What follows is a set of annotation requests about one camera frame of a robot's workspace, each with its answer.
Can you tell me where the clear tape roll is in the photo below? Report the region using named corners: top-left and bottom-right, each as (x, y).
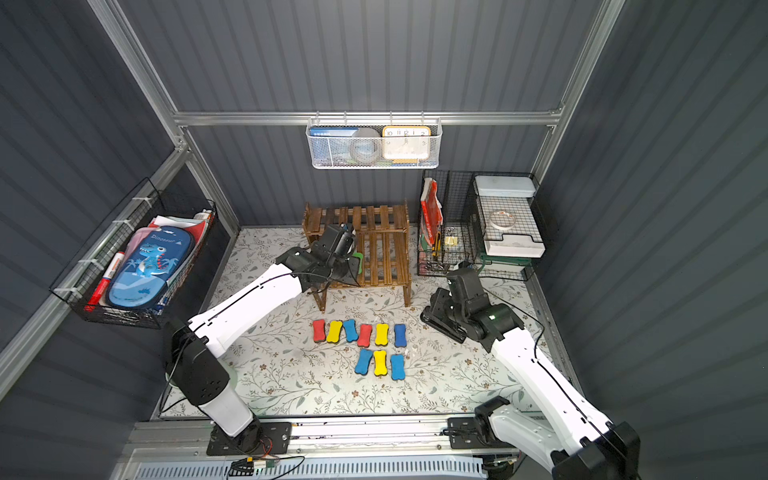
top-left (487, 210), bottom-right (517, 232)

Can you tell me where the white plastic box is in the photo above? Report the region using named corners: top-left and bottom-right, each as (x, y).
top-left (484, 234), bottom-right (545, 258)

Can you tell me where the yellow eraser top shelf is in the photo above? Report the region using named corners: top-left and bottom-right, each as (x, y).
top-left (326, 320), bottom-right (343, 344)

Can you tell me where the blue eraser top shelf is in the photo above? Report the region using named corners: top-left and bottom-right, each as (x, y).
top-left (342, 319), bottom-right (359, 343)

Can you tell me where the grey tape roll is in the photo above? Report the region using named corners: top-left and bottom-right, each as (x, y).
top-left (349, 127), bottom-right (381, 165)

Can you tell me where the red marker pen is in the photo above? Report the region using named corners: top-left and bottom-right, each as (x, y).
top-left (84, 251), bottom-right (125, 312)

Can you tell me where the blue dinosaur pencil case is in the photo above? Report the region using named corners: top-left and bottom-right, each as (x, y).
top-left (106, 226), bottom-right (193, 309)

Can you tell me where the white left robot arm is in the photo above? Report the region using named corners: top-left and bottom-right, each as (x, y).
top-left (163, 223), bottom-right (361, 453)

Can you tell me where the blue eraser shelf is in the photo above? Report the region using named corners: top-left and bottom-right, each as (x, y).
top-left (342, 319), bottom-right (359, 343)
top-left (354, 349), bottom-right (373, 376)

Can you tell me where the blue box in basket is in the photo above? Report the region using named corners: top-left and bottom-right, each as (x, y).
top-left (307, 126), bottom-right (359, 168)

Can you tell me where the yellow eraser shelf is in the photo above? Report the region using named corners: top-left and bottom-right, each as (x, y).
top-left (326, 320), bottom-right (343, 344)
top-left (373, 350), bottom-right (388, 377)

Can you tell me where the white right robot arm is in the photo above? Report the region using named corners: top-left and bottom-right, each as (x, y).
top-left (421, 261), bottom-right (641, 479)

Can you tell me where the black wire desk organizer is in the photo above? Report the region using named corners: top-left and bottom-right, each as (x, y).
top-left (417, 170), bottom-right (546, 281)

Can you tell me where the red eraser top shelf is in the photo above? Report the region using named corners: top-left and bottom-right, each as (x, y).
top-left (312, 319), bottom-right (326, 343)

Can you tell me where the yellow alarm clock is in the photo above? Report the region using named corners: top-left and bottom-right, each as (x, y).
top-left (381, 125), bottom-right (432, 163)

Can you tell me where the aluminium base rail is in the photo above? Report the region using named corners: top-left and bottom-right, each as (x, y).
top-left (119, 410), bottom-right (607, 463)

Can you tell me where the white box on organizer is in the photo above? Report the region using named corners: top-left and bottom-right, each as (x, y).
top-left (474, 175), bottom-right (536, 198)

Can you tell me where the wooden two-tier shelf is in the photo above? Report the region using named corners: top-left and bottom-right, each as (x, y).
top-left (302, 204), bottom-right (412, 307)

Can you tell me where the black stapler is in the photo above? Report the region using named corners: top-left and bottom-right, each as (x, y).
top-left (420, 306), bottom-right (466, 344)

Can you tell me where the black wire side basket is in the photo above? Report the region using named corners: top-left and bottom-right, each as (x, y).
top-left (50, 179), bottom-right (217, 329)

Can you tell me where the white wire wall basket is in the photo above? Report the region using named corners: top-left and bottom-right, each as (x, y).
top-left (305, 117), bottom-right (443, 170)

